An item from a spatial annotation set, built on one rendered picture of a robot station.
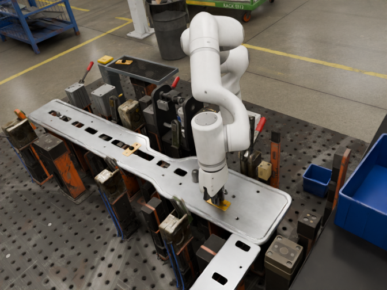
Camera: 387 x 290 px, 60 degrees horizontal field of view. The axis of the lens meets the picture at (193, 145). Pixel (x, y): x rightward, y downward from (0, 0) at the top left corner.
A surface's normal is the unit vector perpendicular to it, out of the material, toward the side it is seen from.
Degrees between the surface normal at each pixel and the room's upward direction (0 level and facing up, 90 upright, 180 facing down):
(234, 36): 76
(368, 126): 0
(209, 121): 1
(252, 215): 0
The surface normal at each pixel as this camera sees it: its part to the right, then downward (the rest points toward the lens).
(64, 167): 0.78, 0.31
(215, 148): 0.07, 0.66
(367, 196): -0.14, -0.76
